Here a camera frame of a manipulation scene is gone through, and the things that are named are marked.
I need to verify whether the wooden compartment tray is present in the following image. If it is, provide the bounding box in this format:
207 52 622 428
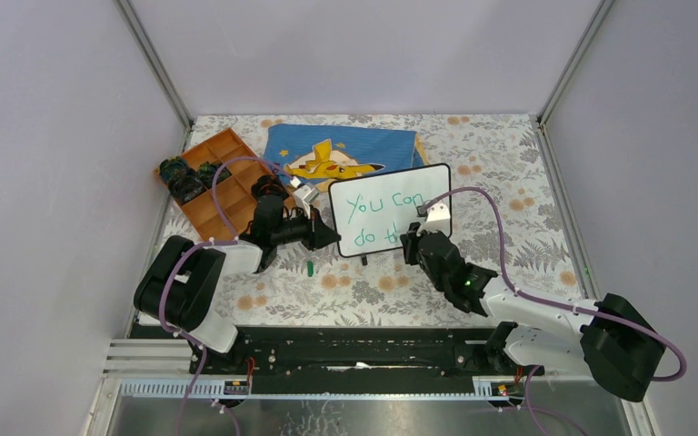
154 128 274 241

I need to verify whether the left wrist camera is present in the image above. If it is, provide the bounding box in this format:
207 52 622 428
289 176 320 218

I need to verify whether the dark rolled fabric orange pattern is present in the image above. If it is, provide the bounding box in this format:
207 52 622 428
251 174 290 202

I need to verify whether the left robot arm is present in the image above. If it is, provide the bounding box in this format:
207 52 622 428
133 195 341 373

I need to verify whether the floral patterned tablecloth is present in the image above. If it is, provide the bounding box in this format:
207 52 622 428
189 114 583 327

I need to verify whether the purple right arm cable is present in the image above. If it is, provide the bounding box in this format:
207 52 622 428
424 186 688 383

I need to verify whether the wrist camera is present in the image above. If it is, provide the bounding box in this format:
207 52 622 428
416 202 452 236
289 176 320 218

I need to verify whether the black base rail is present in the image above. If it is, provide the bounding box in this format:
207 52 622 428
189 326 530 395

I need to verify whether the blue Pikachu cloth bag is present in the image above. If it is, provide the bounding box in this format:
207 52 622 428
263 124 428 192

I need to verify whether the dark rolled fabric front left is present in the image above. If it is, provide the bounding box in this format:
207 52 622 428
167 173 206 205

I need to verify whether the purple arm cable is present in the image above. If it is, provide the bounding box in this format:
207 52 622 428
424 186 688 383
157 156 293 436

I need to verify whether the dark rolled fabric back left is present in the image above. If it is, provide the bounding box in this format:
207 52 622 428
157 156 190 184

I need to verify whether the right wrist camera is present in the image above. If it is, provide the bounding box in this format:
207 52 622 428
416 202 452 236

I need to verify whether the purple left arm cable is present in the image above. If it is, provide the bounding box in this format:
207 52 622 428
157 156 293 436

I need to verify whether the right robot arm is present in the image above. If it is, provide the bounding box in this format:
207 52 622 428
401 223 667 402

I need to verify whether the white whiteboard black frame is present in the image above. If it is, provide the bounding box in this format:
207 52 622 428
328 163 452 258

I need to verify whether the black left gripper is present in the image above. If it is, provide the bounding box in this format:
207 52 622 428
272 203 342 252

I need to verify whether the dark green rolled fabric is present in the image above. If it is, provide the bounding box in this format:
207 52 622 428
197 161 231 189

